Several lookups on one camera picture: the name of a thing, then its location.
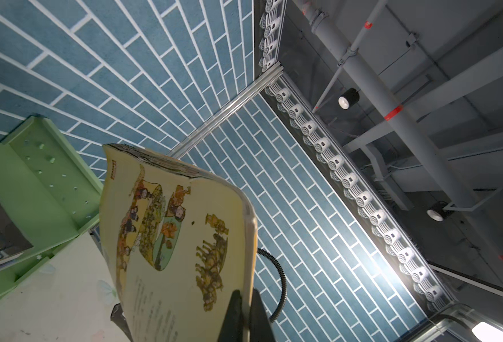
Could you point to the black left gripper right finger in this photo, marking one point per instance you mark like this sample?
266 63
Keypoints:
246 325

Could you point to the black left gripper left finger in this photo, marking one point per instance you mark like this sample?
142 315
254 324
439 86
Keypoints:
118 318

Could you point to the yellow illustrated history book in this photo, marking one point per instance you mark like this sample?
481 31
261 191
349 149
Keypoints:
178 241

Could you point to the green shelf rack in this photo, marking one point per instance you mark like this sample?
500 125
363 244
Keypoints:
48 191

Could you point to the black ceiling spotlight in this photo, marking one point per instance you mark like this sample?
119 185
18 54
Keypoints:
438 212
348 99

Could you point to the grey ceiling pipe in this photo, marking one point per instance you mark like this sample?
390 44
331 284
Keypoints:
398 118

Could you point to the metal corner frame post right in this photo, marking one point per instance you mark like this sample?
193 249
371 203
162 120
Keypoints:
254 89

